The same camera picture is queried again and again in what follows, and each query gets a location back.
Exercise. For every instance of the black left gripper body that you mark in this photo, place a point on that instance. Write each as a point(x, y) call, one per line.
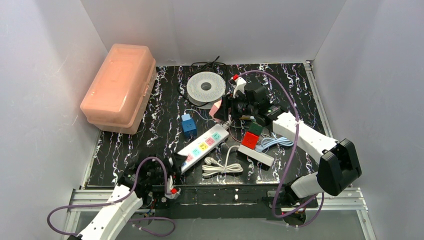
point(168, 172)

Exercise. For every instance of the pink translucent storage box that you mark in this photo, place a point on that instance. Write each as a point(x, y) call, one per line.
point(118, 96)

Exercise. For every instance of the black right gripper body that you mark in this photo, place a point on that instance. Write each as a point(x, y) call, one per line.
point(228, 108)

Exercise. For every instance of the white small power strip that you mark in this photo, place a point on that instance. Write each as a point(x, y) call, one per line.
point(258, 156)

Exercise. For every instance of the red cube adapter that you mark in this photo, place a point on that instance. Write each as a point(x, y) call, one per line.
point(250, 140)

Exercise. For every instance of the white perforated round speaker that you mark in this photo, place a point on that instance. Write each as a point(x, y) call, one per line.
point(204, 89)

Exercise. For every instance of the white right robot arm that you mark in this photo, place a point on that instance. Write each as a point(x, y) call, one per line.
point(338, 163)

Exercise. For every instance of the pink cube adapter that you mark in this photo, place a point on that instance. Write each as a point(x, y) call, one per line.
point(219, 111)

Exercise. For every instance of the white colourful power strip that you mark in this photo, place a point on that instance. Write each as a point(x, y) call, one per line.
point(203, 145)

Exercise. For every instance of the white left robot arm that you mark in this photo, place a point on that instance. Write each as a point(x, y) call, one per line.
point(128, 195)

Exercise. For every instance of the white plug with cable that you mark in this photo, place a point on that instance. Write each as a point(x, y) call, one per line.
point(212, 167)

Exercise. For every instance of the blue cube adapter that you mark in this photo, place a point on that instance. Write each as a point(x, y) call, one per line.
point(188, 126)

